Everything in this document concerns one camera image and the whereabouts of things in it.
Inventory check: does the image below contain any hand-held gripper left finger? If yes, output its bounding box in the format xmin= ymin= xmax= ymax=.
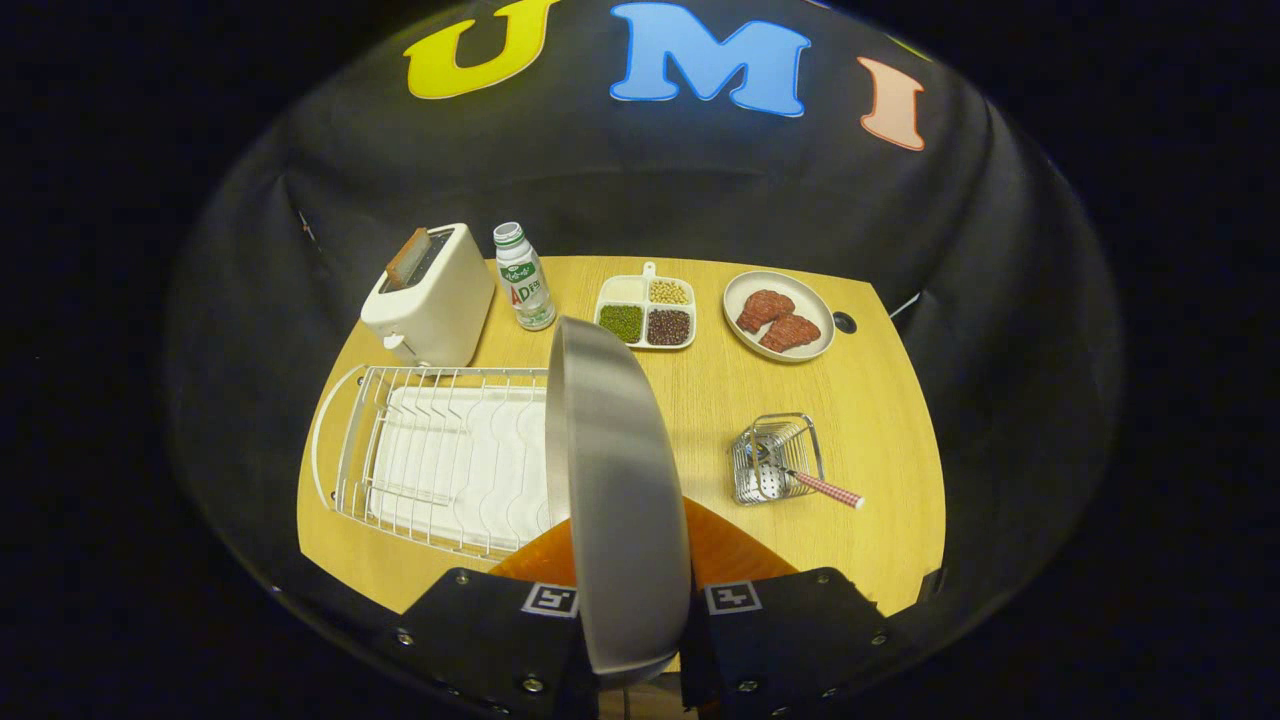
xmin=400 ymin=520 xmax=601 ymax=720

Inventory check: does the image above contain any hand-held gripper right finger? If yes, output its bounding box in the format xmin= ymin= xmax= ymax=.
xmin=680 ymin=497 xmax=901 ymax=720

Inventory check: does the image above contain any silver wire basket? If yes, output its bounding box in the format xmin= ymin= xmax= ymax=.
xmin=731 ymin=413 xmax=825 ymax=506

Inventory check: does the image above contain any spoon with red checked handle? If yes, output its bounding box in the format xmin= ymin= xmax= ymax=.
xmin=750 ymin=440 xmax=864 ymax=510

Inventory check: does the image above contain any beige round plate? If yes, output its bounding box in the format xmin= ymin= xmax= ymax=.
xmin=545 ymin=316 xmax=693 ymax=689

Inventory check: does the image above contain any white wire dish rack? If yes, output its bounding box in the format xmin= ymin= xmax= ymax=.
xmin=310 ymin=364 xmax=561 ymax=561

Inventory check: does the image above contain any beige plate with meat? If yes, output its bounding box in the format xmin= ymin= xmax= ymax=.
xmin=722 ymin=270 xmax=836 ymax=362

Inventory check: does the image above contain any white drip tray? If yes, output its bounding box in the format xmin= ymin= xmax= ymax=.
xmin=368 ymin=386 xmax=554 ymax=551

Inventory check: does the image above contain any brown meat patty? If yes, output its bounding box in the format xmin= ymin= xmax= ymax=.
xmin=758 ymin=313 xmax=822 ymax=354
xmin=736 ymin=289 xmax=797 ymax=334

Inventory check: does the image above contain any white toaster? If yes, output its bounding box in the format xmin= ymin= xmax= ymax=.
xmin=360 ymin=223 xmax=496 ymax=367

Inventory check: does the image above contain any white green-label drink bottle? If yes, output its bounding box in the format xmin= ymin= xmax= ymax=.
xmin=493 ymin=221 xmax=558 ymax=331

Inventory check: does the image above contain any white divided snack tray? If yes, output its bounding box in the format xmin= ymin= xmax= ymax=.
xmin=594 ymin=262 xmax=697 ymax=351

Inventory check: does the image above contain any brown toast slice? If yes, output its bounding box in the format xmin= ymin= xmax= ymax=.
xmin=385 ymin=227 xmax=433 ymax=291

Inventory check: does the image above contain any black backdrop cloth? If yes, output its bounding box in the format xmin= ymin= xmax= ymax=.
xmin=165 ymin=0 xmax=1121 ymax=681

